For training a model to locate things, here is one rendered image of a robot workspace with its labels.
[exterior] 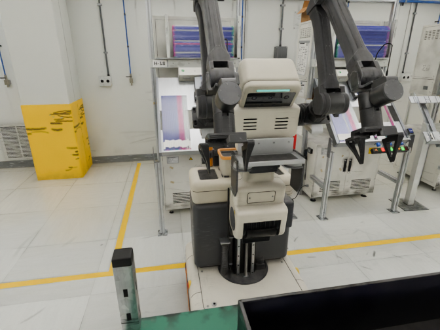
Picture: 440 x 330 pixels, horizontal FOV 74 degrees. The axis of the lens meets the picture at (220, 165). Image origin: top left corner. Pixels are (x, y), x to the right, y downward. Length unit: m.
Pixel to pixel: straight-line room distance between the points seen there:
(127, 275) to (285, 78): 0.82
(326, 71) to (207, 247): 1.04
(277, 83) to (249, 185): 0.43
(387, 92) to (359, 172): 2.41
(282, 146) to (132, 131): 3.27
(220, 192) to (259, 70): 0.67
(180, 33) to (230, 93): 1.92
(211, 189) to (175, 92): 1.26
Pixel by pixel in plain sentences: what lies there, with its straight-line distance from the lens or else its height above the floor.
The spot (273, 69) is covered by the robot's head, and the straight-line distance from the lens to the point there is 1.09.
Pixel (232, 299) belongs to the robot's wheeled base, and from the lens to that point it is 1.57.
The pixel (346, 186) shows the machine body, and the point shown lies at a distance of 3.24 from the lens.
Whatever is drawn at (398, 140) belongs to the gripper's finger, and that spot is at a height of 1.17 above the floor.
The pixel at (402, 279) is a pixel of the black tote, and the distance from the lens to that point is 0.57.
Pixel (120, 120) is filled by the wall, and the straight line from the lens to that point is 4.22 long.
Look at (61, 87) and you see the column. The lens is 3.77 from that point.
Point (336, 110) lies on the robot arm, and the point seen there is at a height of 1.21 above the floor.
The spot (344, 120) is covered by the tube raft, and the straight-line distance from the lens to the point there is 2.79.
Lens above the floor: 1.39
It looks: 20 degrees down
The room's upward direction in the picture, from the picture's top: straight up
